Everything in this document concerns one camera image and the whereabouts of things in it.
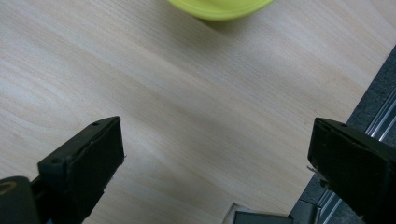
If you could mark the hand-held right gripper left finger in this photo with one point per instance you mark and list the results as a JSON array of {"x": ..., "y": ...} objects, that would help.
[{"x": 83, "y": 168}]

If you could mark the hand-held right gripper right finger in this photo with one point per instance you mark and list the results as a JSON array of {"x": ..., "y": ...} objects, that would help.
[{"x": 358, "y": 168}]

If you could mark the yellow-green plastic bowl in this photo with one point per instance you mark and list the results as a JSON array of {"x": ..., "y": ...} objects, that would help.
[{"x": 219, "y": 7}]

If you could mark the aluminium frame rail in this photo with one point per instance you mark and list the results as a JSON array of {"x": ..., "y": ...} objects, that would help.
[{"x": 379, "y": 123}]

